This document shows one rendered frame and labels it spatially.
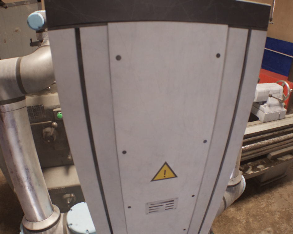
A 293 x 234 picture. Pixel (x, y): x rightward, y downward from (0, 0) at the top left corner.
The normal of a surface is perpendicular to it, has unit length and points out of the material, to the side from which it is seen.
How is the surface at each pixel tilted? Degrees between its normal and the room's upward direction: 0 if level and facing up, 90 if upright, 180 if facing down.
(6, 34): 90
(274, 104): 66
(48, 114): 90
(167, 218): 90
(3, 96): 76
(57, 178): 32
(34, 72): 71
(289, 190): 0
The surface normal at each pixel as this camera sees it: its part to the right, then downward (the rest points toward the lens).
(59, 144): 0.25, 0.47
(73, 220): 0.08, -0.88
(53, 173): 0.14, -0.49
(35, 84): 0.63, 0.61
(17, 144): 0.60, 0.18
